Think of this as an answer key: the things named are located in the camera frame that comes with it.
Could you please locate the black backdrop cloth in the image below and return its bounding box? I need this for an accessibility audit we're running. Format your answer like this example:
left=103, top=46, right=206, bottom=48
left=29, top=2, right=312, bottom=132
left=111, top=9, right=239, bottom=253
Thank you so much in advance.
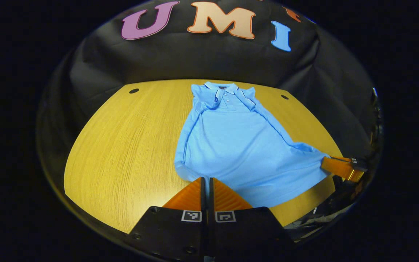
left=37, top=0, right=383, bottom=171

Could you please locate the light blue T-shirt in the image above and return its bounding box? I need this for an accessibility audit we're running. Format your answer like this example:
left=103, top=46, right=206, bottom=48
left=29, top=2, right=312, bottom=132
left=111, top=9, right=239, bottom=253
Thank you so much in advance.
left=173, top=82, right=332, bottom=208

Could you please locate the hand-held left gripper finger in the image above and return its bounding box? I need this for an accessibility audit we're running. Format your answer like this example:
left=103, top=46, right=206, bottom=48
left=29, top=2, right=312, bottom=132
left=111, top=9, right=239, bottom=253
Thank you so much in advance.
left=208, top=177, right=296, bottom=262
left=123, top=177, right=208, bottom=262

